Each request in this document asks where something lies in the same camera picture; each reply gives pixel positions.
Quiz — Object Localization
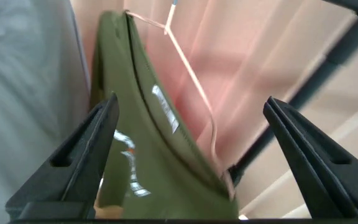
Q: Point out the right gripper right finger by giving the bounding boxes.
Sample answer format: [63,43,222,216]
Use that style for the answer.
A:
[262,96,358,219]

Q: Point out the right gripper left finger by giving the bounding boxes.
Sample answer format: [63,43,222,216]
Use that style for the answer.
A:
[5,92,121,220]

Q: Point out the green long-sleeved shirt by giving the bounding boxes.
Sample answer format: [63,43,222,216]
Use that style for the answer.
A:
[88,10,240,220]

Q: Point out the pale grey shorts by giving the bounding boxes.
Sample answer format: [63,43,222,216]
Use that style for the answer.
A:
[0,0,93,224]

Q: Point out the pink clothes hanger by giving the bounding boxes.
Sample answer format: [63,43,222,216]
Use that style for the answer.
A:
[125,0,237,201]

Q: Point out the black clothes rack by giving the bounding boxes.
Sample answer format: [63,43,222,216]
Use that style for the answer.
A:
[227,0,358,187]

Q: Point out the beige curtain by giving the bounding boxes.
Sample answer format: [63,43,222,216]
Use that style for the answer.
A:
[70,0,358,219]

